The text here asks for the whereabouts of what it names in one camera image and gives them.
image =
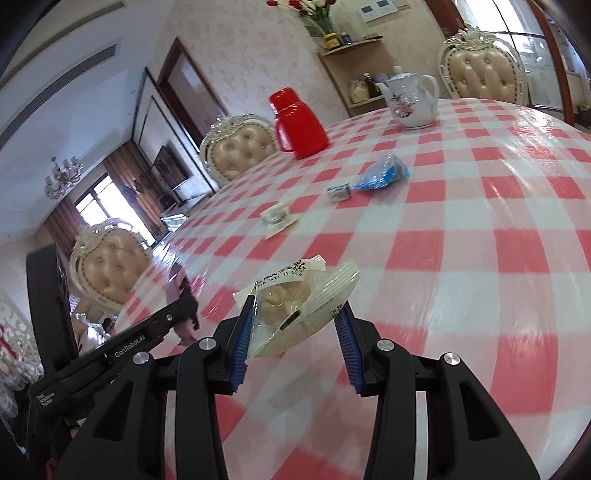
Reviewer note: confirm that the red thermos jug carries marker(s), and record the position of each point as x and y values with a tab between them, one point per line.
298	130

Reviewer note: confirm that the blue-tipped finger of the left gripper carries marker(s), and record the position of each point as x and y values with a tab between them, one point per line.
179	293

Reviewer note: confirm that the cream tufted chair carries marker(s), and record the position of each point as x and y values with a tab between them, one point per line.
235	144
478	64
106	262

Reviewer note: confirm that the cream tufted chair far right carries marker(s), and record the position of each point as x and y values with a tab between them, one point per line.
478	64

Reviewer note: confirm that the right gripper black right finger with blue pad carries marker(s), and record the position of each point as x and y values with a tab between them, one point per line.
379	367

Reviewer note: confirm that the large clear bread bag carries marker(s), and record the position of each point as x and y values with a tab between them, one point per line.
296	302

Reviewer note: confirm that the small white candy packet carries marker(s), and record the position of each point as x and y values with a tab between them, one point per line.
276	218

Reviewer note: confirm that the brown curtains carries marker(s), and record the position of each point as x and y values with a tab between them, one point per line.
121	186

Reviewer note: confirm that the red white checkered tablecloth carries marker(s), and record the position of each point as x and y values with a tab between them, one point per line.
484	251

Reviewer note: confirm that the blue white snack bag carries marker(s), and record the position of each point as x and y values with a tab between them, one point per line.
383	173

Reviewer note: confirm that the yellow lid jar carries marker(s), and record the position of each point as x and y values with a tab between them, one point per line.
332	41

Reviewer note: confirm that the cream tufted chair middle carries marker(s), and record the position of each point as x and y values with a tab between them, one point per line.
235	144

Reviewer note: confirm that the white wall switch panel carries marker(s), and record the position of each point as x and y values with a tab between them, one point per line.
377	9

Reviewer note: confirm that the clear jar on shelf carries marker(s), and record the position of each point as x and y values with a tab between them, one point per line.
358	91

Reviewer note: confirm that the dark bottle on shelf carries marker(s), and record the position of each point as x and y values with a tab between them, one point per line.
374	92

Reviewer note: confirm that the wooden corner shelf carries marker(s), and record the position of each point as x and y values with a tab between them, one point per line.
350	62

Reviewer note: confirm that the white floral teapot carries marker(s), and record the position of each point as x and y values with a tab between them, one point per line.
412	98

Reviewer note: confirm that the cream tufted chair left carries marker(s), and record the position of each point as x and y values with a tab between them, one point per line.
106	262

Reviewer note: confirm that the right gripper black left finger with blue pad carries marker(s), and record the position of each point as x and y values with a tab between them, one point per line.
214	366

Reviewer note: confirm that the upright black finger of the left gripper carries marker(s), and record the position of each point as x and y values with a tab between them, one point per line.
48	296

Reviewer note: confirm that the chandelier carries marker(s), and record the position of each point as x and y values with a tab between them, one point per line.
64	176

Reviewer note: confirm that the flower vase with red flowers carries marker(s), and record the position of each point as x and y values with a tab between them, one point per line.
318	12

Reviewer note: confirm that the television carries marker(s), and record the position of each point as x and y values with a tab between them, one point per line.
171	170

